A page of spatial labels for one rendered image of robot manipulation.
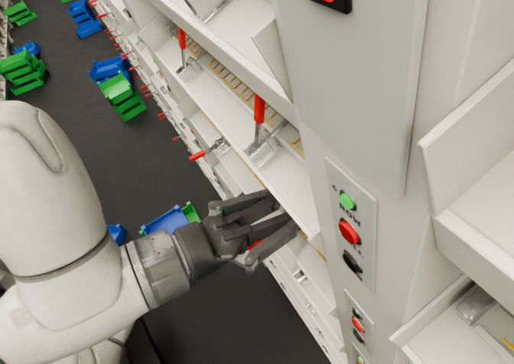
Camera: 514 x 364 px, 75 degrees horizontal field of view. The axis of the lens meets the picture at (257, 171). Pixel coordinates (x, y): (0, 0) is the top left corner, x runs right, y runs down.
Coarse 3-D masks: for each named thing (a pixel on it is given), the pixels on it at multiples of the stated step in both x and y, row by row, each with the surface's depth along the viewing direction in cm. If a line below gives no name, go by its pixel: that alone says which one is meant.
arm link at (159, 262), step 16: (144, 240) 42; (160, 240) 42; (176, 240) 44; (144, 256) 40; (160, 256) 41; (176, 256) 41; (144, 272) 39; (160, 272) 40; (176, 272) 41; (144, 288) 39; (160, 288) 40; (176, 288) 41; (160, 304) 42
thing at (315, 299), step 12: (216, 168) 100; (228, 180) 96; (240, 192) 92; (276, 252) 78; (288, 264) 75; (300, 276) 72; (300, 288) 71; (312, 288) 70; (312, 300) 69; (324, 312) 66; (336, 324) 64; (336, 336) 63
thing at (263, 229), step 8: (280, 216) 49; (288, 216) 49; (256, 224) 48; (264, 224) 48; (272, 224) 48; (280, 224) 48; (224, 232) 46; (232, 232) 46; (240, 232) 46; (248, 232) 46; (256, 232) 47; (264, 232) 48; (272, 232) 49; (224, 240) 45; (248, 240) 48; (256, 240) 48
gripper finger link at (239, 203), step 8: (256, 192) 53; (264, 192) 53; (224, 200) 51; (232, 200) 51; (240, 200) 51; (248, 200) 52; (256, 200) 54; (224, 208) 51; (232, 208) 51; (240, 208) 52
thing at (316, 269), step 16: (192, 112) 87; (208, 128) 82; (208, 144) 79; (224, 160) 74; (240, 160) 71; (240, 176) 69; (256, 176) 67; (304, 240) 55; (304, 256) 54; (320, 256) 53; (304, 272) 53; (320, 272) 52; (320, 288) 50
